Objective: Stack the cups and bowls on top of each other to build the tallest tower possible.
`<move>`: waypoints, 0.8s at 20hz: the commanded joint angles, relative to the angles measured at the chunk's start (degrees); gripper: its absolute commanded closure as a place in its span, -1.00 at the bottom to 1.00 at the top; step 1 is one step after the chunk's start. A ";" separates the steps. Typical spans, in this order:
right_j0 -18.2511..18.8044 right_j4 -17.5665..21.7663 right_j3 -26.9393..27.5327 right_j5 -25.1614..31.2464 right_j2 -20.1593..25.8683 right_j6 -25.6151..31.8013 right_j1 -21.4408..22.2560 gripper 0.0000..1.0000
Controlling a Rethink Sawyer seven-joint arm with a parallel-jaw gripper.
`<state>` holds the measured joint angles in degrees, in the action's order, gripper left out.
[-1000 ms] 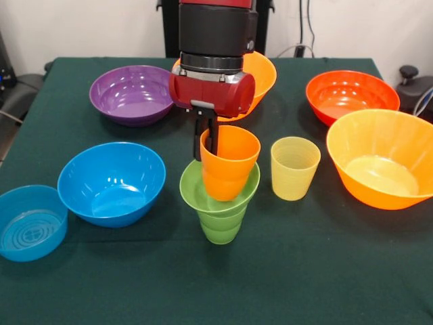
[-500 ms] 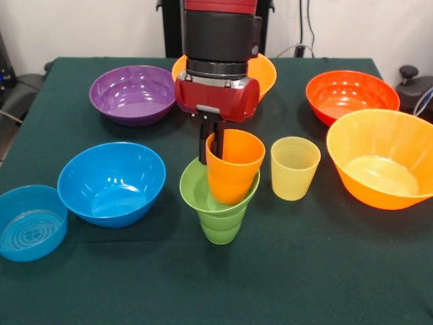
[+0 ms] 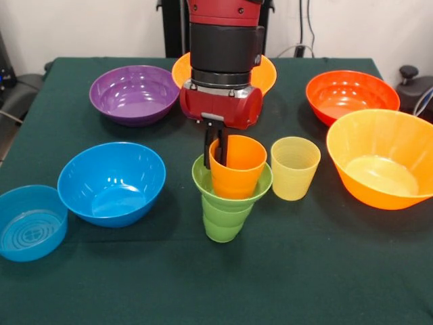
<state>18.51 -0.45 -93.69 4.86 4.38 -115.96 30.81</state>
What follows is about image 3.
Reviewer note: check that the dark green tablecloth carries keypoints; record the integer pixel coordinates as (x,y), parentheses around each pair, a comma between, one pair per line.
(270,271)

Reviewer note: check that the shallow translucent blue bowl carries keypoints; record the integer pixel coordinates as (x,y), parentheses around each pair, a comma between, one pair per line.
(30,230)

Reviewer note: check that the large orange plastic bowl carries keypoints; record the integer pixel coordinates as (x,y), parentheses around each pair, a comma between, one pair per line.
(181,72)
(379,169)

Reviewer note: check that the black office chair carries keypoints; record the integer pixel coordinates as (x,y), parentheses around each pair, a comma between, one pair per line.
(23,84)

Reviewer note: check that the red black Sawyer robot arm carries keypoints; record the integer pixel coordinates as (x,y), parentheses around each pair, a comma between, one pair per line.
(223,47)

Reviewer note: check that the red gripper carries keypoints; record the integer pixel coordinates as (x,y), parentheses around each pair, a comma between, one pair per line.
(220,108)

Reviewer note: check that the orange plastic cup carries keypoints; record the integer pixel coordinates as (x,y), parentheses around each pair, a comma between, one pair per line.
(240,179)

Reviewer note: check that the green plastic cup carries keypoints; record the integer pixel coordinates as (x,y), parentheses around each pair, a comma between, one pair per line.
(223,227)

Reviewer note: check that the green plastic bowl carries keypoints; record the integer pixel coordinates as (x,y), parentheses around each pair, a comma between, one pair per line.
(203,179)

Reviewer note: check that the purple plastic bowl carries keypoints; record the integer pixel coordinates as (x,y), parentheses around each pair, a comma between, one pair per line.
(135,98)

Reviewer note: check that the round blue plastic bowl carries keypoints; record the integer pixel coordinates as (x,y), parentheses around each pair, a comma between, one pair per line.
(111,189)

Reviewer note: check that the black computer case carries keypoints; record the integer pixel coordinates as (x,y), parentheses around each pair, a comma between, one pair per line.
(5,67)

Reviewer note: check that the yellow plastic cup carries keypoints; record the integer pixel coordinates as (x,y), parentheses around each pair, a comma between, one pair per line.
(294,183)

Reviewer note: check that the red plastic bowl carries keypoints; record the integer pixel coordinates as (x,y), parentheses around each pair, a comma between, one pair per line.
(352,94)

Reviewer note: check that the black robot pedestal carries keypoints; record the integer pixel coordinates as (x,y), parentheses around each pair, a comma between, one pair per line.
(172,27)

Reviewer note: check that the black chair with knob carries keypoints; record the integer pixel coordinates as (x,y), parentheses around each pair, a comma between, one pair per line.
(416,88)

